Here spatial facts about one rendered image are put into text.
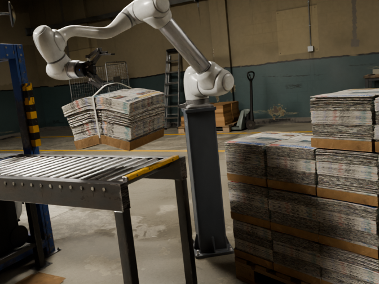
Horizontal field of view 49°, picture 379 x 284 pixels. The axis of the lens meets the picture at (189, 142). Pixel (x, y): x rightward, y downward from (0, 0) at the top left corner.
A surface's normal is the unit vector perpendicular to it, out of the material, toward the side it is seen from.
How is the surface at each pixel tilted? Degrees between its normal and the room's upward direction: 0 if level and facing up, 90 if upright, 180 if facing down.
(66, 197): 90
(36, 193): 90
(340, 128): 90
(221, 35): 90
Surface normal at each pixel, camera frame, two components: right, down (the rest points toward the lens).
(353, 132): -0.76, 0.18
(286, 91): -0.48, 0.19
